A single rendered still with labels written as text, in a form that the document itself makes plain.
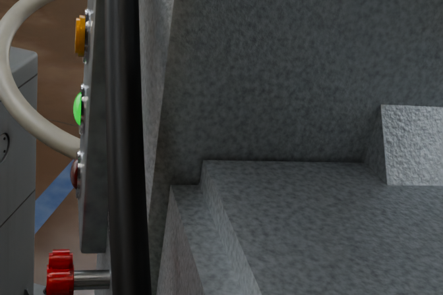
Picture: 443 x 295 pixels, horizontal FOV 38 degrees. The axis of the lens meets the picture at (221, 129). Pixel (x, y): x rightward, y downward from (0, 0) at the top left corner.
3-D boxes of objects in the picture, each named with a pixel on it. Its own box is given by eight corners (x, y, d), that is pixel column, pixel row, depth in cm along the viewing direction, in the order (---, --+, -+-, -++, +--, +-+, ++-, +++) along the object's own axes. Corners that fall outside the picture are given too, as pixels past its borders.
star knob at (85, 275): (117, 322, 40) (121, 273, 38) (45, 325, 39) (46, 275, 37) (113, 281, 43) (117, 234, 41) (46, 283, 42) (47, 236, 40)
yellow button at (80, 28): (92, 63, 40) (94, 24, 39) (74, 62, 39) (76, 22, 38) (90, 48, 42) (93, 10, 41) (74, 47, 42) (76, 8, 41)
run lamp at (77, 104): (94, 133, 42) (96, 101, 41) (72, 132, 42) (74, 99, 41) (92, 116, 44) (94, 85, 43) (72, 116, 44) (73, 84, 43)
